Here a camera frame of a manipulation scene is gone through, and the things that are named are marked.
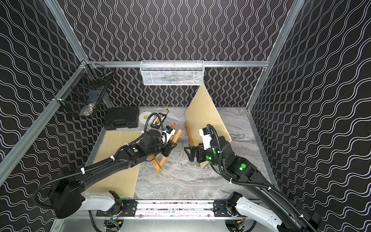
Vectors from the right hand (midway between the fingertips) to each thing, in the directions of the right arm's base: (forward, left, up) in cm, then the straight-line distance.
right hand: (192, 145), depth 68 cm
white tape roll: (+40, +38, -24) cm, 60 cm away
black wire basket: (+36, +71, +1) cm, 79 cm away
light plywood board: (-10, +38, -25) cm, 47 cm away
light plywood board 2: (+25, -6, -3) cm, 26 cm away
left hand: (+7, +9, -7) cm, 14 cm away
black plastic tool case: (+38, +53, -21) cm, 68 cm away
